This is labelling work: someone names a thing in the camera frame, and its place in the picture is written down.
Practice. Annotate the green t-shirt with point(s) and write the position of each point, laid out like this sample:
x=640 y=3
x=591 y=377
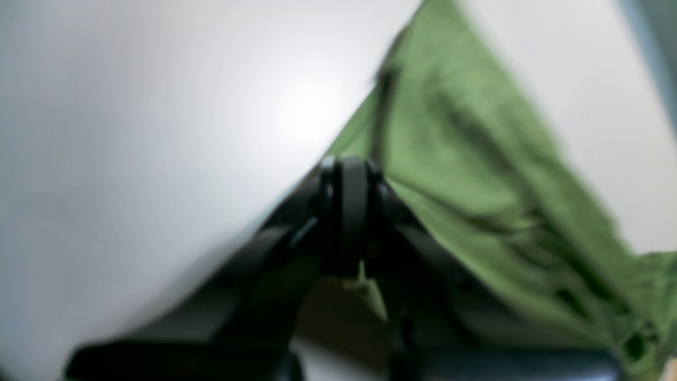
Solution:
x=463 y=148

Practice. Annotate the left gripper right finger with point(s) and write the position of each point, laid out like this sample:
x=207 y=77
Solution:
x=446 y=324

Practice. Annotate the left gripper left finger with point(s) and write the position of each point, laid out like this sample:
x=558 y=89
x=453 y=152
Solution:
x=238 y=324

